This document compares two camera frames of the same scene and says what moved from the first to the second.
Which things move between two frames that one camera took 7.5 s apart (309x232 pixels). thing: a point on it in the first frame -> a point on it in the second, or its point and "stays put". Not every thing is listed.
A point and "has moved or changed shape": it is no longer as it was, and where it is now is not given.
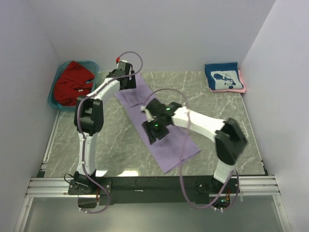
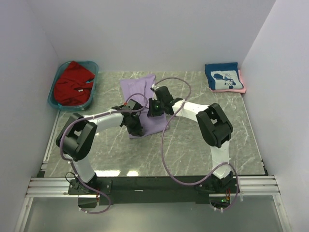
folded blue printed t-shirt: x=223 y=76 stays put
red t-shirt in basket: x=72 y=83 stays put
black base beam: x=160 y=190 stays put
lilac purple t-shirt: x=168 y=150 has moved or changed shape
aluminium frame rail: x=251 y=188 stays put
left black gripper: x=131 y=83 -> x=138 y=130
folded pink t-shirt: x=241 y=90 stays put
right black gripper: x=148 y=126 -> x=151 y=112
